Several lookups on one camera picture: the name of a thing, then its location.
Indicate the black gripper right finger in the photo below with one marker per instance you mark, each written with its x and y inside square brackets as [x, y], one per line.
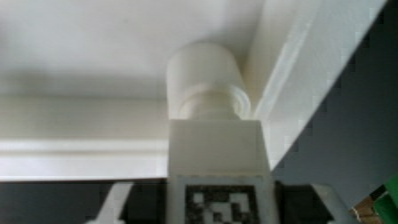
[327, 210]

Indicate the white square tabletop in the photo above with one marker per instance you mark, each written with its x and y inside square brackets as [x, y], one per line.
[83, 54]

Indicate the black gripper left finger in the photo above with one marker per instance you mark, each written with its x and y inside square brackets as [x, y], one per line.
[108, 215]

